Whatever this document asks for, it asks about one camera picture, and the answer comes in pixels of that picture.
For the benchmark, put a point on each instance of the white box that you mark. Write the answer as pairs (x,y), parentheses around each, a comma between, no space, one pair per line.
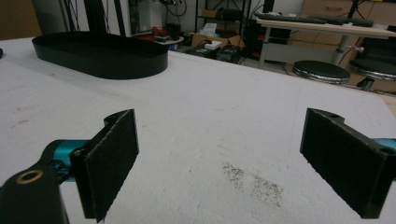
(213,45)

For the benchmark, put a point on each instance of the wooden drawer cabinet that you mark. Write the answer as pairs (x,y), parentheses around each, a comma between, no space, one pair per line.
(345,18)

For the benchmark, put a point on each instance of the black round stool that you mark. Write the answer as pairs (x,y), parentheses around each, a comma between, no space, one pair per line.
(373,70)
(320,71)

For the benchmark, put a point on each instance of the black keyboard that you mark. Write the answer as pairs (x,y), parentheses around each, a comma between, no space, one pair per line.
(289,18)

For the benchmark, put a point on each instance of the light wooden desk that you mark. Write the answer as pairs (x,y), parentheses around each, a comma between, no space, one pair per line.
(323,31)

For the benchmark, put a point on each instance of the black oval tray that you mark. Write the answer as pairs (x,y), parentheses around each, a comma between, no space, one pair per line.
(102,54)

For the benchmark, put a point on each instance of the black battery box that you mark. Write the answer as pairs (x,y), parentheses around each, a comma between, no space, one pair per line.
(227,53)

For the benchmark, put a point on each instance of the black metal shelf rack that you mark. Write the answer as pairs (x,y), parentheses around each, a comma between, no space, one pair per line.
(222,15)

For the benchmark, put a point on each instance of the red tool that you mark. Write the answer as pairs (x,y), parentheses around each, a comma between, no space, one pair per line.
(160,32)

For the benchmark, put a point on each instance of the black metal stand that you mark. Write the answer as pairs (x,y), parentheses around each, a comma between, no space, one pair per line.
(99,17)

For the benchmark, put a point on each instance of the cardboard box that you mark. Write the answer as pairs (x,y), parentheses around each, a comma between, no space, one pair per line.
(214,39)

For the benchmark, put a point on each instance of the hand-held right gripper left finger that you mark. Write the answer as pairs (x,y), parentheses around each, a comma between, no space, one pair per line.
(106,165)

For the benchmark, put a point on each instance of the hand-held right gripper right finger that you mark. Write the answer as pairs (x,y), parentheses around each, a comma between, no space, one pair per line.
(345,161)

